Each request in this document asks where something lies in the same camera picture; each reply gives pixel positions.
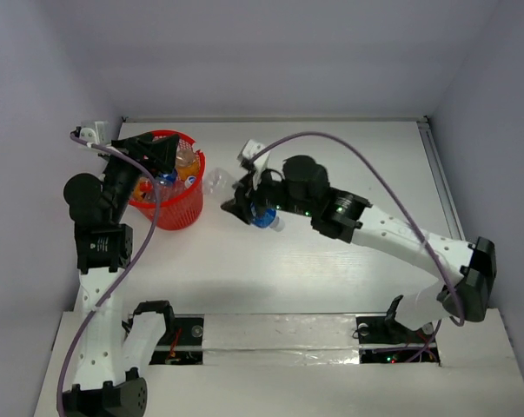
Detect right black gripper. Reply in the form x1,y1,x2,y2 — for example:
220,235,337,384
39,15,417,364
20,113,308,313
221,162,315,223

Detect blue label bottle front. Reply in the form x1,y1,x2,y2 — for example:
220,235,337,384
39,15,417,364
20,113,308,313
156,170,178,187

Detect blue label bottle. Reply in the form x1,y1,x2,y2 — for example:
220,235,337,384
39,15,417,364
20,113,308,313
202,168,285,232
156,170,178,187

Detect small orange juice bottle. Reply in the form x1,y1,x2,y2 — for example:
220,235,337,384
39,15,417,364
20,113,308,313
176,149,201,182

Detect tall orange juice bottle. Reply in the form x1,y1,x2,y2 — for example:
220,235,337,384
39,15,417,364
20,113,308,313
132,177,153,202

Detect large clear plastic bottle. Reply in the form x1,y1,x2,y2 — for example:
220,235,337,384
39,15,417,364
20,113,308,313
182,175,197,191

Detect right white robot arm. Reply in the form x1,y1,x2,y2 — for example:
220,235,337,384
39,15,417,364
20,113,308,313
221,156,497,341

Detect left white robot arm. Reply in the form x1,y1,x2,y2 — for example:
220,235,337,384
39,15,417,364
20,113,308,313
56,127,180,416

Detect red mesh plastic bin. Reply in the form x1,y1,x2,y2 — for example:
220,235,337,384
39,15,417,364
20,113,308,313
129,130,205,231

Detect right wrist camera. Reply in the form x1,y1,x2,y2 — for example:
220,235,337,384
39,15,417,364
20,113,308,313
237,139,270,189

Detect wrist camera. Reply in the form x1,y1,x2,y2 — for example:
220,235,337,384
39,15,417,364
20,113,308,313
70,121,112,151
237,139,270,189

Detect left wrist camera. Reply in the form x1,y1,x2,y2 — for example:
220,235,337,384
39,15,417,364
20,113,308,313
70,121,112,151

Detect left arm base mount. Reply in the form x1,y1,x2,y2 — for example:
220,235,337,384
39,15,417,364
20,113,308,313
149,315,204,366

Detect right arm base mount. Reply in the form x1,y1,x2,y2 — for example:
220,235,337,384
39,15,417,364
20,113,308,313
352,295,440,365

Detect aluminium rail right edge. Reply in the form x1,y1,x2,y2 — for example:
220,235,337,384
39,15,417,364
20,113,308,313
417,115,488,308

